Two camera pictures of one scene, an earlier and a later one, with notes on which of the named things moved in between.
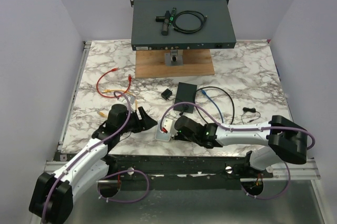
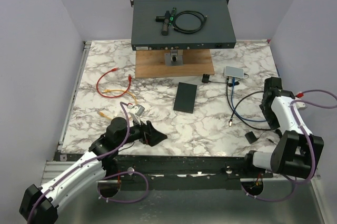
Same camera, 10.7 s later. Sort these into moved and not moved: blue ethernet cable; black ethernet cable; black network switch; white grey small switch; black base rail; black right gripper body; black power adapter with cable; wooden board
Moved: blue ethernet cable; white grey small switch; black right gripper body; black power adapter with cable; black ethernet cable
Not moved: black network switch; wooden board; black base rail
